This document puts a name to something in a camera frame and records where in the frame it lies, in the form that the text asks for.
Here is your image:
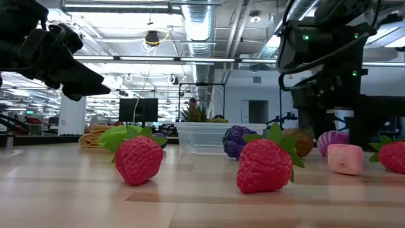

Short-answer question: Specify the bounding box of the horizontal light bar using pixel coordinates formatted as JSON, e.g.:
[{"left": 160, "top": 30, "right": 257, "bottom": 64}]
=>
[{"left": 72, "top": 55, "right": 405, "bottom": 68}]

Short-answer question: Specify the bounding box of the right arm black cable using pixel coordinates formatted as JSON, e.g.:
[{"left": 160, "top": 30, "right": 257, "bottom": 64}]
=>
[{"left": 275, "top": 0, "right": 380, "bottom": 92}]

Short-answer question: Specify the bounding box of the brown toy kiwi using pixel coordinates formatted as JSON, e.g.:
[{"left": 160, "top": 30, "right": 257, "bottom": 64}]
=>
[{"left": 281, "top": 127, "right": 315, "bottom": 158}]

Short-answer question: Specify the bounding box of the clear plastic tupperware container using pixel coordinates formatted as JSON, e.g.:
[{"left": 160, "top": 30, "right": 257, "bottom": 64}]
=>
[{"left": 175, "top": 122, "right": 268, "bottom": 155}]

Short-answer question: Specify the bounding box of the black background monitor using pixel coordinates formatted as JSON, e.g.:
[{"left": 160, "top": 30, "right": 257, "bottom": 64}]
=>
[{"left": 119, "top": 98, "right": 159, "bottom": 124}]

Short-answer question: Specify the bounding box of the black aluminium rig frame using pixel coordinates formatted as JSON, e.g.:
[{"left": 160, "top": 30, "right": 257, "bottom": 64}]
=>
[{"left": 0, "top": 134, "right": 82, "bottom": 147}]

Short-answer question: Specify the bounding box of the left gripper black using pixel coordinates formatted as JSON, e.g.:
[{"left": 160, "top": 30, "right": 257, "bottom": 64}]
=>
[{"left": 6, "top": 24, "right": 111, "bottom": 102}]

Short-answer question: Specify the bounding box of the black ceiling-hung device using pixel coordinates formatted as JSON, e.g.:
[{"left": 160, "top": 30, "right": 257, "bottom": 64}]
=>
[{"left": 144, "top": 30, "right": 160, "bottom": 47}]

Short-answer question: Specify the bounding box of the purple toy grape bunch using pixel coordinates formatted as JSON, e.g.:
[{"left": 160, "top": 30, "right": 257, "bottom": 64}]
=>
[{"left": 222, "top": 125, "right": 258, "bottom": 161}]

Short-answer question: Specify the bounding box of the potted succulent in black pot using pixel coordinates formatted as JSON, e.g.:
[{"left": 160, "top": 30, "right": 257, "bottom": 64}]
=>
[{"left": 180, "top": 104, "right": 229, "bottom": 124}]

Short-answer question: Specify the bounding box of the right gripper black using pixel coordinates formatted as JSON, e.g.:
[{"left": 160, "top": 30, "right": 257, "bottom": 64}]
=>
[{"left": 278, "top": 20, "right": 368, "bottom": 140}]

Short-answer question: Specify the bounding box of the red toy strawberry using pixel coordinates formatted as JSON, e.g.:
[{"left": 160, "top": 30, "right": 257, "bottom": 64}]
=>
[
  {"left": 104, "top": 125, "right": 168, "bottom": 187},
  {"left": 236, "top": 122, "right": 306, "bottom": 194},
  {"left": 368, "top": 135, "right": 405, "bottom": 174}
]

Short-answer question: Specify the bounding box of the dark purple toy eggplant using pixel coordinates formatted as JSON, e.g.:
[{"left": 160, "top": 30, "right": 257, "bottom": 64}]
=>
[{"left": 151, "top": 132, "right": 168, "bottom": 149}]

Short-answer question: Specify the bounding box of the light green toy lettuce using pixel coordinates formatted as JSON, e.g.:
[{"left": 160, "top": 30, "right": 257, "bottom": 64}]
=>
[{"left": 97, "top": 125, "right": 144, "bottom": 149}]

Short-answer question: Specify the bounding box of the pale pink squishy toy block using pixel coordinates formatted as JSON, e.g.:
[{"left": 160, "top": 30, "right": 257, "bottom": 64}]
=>
[{"left": 327, "top": 143, "right": 364, "bottom": 176}]

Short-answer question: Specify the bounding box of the dark doorway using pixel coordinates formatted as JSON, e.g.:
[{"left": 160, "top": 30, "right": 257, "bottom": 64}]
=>
[{"left": 240, "top": 99, "right": 270, "bottom": 124}]

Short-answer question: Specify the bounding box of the folded tan cloth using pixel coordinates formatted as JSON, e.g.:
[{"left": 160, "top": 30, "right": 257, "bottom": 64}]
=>
[{"left": 78, "top": 124, "right": 115, "bottom": 149}]

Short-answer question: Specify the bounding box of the magenta white striped toy onion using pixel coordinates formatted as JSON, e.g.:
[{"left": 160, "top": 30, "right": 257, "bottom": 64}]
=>
[{"left": 316, "top": 130, "right": 350, "bottom": 157}]

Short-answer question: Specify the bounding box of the white column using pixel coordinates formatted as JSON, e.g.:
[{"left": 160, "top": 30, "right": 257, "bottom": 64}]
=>
[{"left": 58, "top": 94, "right": 87, "bottom": 136}]

